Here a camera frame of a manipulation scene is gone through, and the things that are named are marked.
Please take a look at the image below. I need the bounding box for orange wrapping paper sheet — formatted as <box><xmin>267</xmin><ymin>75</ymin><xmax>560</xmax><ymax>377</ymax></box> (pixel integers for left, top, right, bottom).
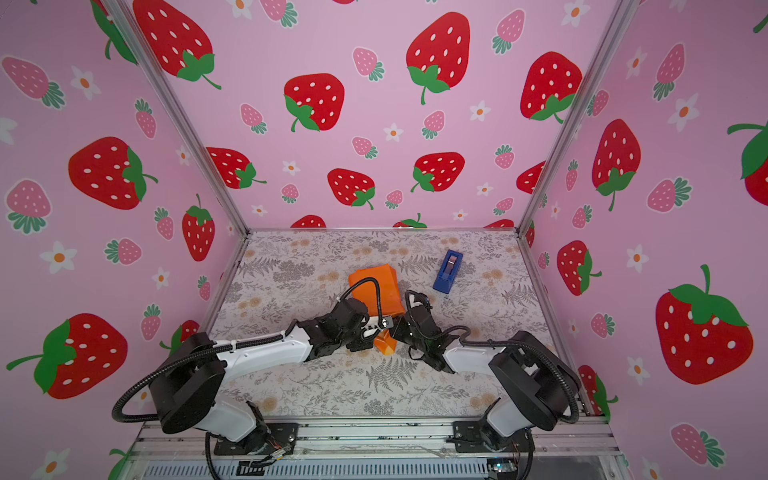
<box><xmin>348</xmin><ymin>265</ymin><xmax>405</xmax><ymax>356</ymax></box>

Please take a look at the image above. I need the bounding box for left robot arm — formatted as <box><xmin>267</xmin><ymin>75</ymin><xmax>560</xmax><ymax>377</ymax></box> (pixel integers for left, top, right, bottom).
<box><xmin>149</xmin><ymin>298</ymin><xmax>394</xmax><ymax>443</ymax></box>

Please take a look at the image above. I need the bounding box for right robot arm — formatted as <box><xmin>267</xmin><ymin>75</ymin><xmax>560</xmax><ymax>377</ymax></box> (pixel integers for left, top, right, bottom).
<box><xmin>391</xmin><ymin>303</ymin><xmax>580</xmax><ymax>449</ymax></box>

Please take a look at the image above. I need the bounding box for blue tape dispenser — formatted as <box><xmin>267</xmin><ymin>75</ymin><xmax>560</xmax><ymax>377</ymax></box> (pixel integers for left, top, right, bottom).
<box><xmin>433</xmin><ymin>250</ymin><xmax>463</xmax><ymax>294</ymax></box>

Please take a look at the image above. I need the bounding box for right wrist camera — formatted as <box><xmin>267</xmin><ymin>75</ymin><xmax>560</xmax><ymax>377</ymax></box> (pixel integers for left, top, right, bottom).
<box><xmin>406</xmin><ymin>295</ymin><xmax>425</xmax><ymax>312</ymax></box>

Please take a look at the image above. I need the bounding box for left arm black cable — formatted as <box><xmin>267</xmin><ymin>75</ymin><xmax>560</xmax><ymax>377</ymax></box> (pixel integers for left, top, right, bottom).
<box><xmin>111</xmin><ymin>277</ymin><xmax>385</xmax><ymax>480</ymax></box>

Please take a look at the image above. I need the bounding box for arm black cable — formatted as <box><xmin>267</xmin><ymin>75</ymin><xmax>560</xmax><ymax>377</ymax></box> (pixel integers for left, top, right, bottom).
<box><xmin>404</xmin><ymin>289</ymin><xmax>581</xmax><ymax>480</ymax></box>
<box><xmin>111</xmin><ymin>277</ymin><xmax>385</xmax><ymax>480</ymax></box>

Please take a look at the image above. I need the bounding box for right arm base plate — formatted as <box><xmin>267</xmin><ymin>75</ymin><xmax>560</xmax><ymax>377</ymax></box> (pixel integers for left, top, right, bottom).
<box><xmin>446</xmin><ymin>420</ymin><xmax>535</xmax><ymax>453</ymax></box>

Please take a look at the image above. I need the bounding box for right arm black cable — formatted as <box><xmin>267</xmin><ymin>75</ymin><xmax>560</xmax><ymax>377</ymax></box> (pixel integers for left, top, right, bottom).
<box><xmin>404</xmin><ymin>289</ymin><xmax>581</xmax><ymax>480</ymax></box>

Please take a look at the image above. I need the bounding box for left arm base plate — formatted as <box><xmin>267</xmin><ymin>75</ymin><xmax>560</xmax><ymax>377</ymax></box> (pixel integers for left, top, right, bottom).
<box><xmin>213</xmin><ymin>422</ymin><xmax>299</xmax><ymax>457</ymax></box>

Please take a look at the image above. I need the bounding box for aluminium front frame rail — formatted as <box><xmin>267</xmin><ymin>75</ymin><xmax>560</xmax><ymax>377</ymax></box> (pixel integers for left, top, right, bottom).
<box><xmin>116</xmin><ymin>417</ymin><xmax>632</xmax><ymax>479</ymax></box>

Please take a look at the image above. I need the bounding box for left aluminium corner post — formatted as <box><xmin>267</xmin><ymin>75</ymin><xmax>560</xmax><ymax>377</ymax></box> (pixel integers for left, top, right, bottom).
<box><xmin>104</xmin><ymin>0</ymin><xmax>250</xmax><ymax>238</ymax></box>

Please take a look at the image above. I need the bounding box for aluminium corner post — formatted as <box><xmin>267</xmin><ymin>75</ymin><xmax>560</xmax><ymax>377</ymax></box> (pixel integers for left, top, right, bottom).
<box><xmin>104</xmin><ymin>0</ymin><xmax>250</xmax><ymax>238</ymax></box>
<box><xmin>516</xmin><ymin>0</ymin><xmax>640</xmax><ymax>239</ymax></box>

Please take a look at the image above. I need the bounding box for right aluminium corner post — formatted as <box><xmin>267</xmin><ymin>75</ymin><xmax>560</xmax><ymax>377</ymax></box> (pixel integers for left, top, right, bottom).
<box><xmin>516</xmin><ymin>0</ymin><xmax>640</xmax><ymax>239</ymax></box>

